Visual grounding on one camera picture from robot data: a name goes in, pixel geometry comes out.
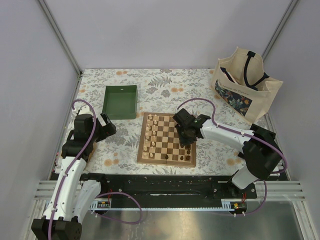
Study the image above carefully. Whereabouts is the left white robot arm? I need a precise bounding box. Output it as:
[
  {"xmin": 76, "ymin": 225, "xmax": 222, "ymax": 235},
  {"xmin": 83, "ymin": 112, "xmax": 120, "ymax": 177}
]
[{"xmin": 31, "ymin": 106, "xmax": 116, "ymax": 240}]

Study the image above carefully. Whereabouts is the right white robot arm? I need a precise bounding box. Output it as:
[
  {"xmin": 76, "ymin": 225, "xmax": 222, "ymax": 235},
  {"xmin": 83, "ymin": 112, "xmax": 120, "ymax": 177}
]
[{"xmin": 173, "ymin": 108, "xmax": 283, "ymax": 198}]

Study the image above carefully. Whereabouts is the wooden chess board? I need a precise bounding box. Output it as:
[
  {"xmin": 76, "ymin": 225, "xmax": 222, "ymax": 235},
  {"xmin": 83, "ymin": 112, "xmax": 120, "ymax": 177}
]
[{"xmin": 137, "ymin": 112, "xmax": 196, "ymax": 168}]

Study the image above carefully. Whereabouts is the green rectangular tray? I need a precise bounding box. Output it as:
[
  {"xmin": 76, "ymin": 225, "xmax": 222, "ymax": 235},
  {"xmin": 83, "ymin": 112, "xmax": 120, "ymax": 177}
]
[{"xmin": 102, "ymin": 85, "xmax": 138, "ymax": 120}]

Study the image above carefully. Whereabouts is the beige floral tote bag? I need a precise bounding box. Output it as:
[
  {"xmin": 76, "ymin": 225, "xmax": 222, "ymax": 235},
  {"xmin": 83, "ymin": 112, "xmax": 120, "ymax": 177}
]
[{"xmin": 210, "ymin": 47, "xmax": 283, "ymax": 123}]

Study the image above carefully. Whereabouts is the black rectangular tray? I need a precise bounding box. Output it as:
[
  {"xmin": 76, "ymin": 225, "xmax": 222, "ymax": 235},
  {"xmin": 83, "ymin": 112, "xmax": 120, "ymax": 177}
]
[{"xmin": 250, "ymin": 124, "xmax": 276, "ymax": 142}]

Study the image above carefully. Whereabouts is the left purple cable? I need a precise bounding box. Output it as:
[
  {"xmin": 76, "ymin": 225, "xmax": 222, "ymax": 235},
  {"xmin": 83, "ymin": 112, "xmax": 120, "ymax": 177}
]
[{"xmin": 46, "ymin": 99, "xmax": 143, "ymax": 240}]

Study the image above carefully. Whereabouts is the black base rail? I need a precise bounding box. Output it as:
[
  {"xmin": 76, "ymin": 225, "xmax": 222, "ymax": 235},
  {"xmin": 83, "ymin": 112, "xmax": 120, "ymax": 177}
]
[{"xmin": 75, "ymin": 173, "xmax": 257, "ymax": 209}]

